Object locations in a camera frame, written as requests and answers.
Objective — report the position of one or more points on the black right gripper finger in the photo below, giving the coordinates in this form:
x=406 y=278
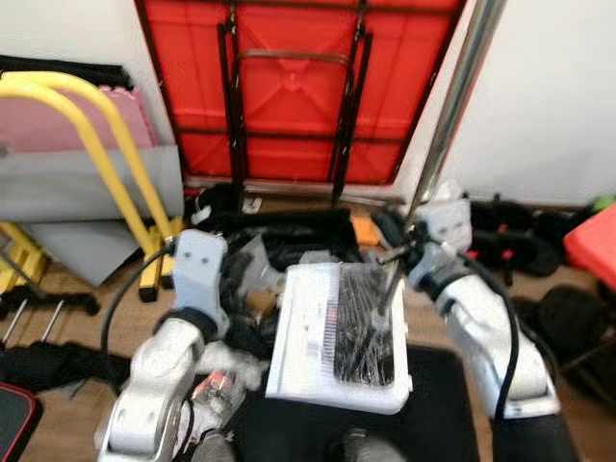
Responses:
x=393 y=223
x=404 y=271

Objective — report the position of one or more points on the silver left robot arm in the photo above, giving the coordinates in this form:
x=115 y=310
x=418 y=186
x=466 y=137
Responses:
x=154 y=385

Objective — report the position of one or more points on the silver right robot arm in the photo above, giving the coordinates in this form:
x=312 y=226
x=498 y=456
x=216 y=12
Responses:
x=481 y=327

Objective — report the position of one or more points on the black floor mat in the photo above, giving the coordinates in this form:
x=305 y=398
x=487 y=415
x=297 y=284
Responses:
x=443 y=404

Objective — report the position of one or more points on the small orange box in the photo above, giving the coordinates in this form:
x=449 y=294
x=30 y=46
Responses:
x=366 y=231

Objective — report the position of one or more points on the white plastic bag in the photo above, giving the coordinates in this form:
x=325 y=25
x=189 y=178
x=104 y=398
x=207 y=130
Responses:
x=452 y=190

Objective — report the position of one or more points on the black trash bag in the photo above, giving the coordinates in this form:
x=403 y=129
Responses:
x=289 y=231

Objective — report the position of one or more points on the red black product package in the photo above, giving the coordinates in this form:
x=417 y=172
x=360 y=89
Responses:
x=217 y=388

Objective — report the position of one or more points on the black dumbbell red collars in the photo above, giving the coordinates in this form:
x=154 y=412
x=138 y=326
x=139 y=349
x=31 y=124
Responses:
x=525 y=236

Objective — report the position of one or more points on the folded red plastic table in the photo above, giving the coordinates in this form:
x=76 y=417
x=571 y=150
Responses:
x=289 y=106

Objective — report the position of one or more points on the black weight plate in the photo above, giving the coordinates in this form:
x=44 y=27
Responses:
x=573 y=322

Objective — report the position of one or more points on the red table on brown legs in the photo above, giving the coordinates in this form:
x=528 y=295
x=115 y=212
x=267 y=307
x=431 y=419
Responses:
x=592 y=245

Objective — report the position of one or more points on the grey right robot leg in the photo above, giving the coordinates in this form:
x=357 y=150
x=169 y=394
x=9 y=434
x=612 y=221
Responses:
x=371 y=448

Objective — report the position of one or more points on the grey foam mat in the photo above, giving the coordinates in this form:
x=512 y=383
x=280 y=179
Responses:
x=58 y=183

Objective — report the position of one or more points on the pink foam puzzle mat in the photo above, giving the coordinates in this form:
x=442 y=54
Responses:
x=38 y=125

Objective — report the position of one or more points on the yellow steel dip bar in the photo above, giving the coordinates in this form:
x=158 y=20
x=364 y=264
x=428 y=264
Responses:
x=67 y=80
x=19 y=91

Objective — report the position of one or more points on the black foam puzzle mat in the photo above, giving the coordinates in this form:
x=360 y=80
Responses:
x=58 y=64

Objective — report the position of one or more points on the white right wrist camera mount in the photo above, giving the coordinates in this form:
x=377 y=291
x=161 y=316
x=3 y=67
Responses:
x=448 y=231

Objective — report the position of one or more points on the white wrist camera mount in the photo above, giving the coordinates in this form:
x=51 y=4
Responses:
x=448 y=231
x=202 y=269

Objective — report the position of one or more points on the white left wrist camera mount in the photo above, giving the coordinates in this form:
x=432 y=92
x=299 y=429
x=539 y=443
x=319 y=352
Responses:
x=202 y=269

